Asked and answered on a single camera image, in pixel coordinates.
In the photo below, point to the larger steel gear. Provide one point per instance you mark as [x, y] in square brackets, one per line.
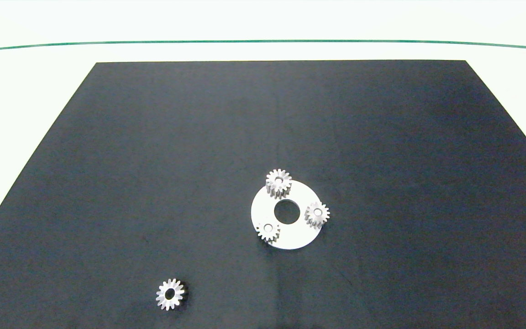
[286, 179]

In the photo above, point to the small steel gear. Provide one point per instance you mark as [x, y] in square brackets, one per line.
[310, 211]
[178, 295]
[274, 230]

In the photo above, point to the round white plate with pins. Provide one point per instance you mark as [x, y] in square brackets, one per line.
[297, 237]

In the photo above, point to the dark rectangular mat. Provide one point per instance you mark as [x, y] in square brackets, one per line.
[107, 183]

